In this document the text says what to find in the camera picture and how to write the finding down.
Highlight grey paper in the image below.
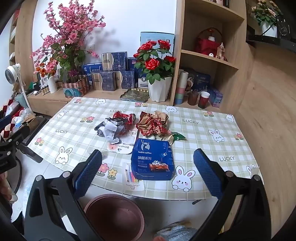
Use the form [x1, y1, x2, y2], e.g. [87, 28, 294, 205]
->
[95, 117, 130, 144]

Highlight flat blue box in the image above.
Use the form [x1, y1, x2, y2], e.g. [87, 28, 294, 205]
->
[83, 62, 103, 81]

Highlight crushed red can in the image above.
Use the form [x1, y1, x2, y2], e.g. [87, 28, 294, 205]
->
[112, 111, 137, 130]

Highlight brown cup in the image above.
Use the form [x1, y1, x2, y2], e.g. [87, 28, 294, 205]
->
[187, 91, 199, 106]

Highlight checked bunny tablecloth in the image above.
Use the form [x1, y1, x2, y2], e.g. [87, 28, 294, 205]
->
[27, 97, 264, 200]

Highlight green gold wrapper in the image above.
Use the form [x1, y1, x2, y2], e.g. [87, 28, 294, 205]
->
[165, 132, 186, 145]

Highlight blue fluffy slipper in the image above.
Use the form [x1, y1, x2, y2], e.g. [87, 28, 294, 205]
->
[154, 221, 199, 241]

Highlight blue white box round logo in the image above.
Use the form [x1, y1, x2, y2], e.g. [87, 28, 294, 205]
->
[137, 67, 149, 89]

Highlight orange flowers white vase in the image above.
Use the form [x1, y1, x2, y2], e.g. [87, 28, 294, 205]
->
[33, 58, 58, 94]

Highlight large light blue box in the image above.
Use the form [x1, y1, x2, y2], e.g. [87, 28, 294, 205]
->
[140, 32, 175, 58]

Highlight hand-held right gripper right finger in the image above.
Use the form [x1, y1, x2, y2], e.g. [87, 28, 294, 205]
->
[193, 148, 271, 241]

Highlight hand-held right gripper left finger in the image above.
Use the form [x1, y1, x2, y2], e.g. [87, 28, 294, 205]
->
[24, 149, 103, 241]

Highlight glass perfume bottle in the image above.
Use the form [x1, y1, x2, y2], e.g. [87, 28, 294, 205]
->
[216, 42, 226, 59]

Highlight person's left hand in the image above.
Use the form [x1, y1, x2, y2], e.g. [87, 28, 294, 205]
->
[0, 174, 12, 204]

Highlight colour pen pack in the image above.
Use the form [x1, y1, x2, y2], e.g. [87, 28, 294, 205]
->
[121, 162, 145, 192]

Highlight scalloped decorative tin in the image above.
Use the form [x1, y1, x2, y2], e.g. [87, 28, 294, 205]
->
[62, 75, 90, 98]

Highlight red gold wrapper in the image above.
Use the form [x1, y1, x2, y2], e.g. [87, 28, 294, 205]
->
[136, 110, 171, 137]

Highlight low wooden cabinet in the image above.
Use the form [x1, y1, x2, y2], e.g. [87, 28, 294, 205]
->
[28, 88, 174, 116]

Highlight red rose plant white pot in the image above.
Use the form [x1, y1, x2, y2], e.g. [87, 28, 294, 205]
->
[134, 39, 176, 102]

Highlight blue coffee box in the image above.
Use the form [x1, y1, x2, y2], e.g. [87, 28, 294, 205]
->
[131, 138, 174, 181]

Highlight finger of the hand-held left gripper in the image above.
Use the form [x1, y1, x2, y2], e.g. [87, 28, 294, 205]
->
[0, 126, 31, 152]

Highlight gold leaf tray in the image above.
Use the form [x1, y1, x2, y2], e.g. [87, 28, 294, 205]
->
[120, 88, 151, 102]

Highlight row of small brown bottles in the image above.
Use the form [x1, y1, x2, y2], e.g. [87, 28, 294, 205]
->
[35, 84, 50, 95]

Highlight black table frame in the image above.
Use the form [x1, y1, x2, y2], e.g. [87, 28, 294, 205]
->
[17, 139, 44, 163]

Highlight small blue box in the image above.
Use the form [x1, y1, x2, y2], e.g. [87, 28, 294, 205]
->
[208, 88, 223, 108]

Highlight red argyle cloth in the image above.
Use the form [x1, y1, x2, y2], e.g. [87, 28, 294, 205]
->
[0, 97, 23, 139]

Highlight stack of pastel cups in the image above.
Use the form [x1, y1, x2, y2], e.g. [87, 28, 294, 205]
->
[174, 71, 189, 105]

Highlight red basket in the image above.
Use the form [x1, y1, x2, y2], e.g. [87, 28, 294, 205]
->
[195, 27, 223, 56]

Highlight wooden shelf unit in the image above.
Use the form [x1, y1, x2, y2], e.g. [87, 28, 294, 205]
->
[170, 0, 247, 110]

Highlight pink blossom branches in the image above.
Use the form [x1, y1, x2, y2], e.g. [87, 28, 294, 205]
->
[30, 0, 107, 81]

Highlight arched wooden wall shelf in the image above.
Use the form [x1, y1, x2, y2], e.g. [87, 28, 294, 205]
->
[9, 0, 44, 77]

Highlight white desk fan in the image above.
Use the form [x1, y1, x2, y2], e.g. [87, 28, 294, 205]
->
[5, 65, 31, 109]

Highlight black case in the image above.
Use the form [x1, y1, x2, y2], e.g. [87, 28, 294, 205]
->
[23, 116, 49, 139]

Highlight red cup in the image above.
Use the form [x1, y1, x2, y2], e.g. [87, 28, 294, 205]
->
[198, 91, 210, 109]

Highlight brown plastic bin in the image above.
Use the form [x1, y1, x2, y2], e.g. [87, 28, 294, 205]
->
[84, 194, 145, 241]

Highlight dark blue figure gift box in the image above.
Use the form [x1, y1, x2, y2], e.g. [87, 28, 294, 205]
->
[185, 68, 211, 93]

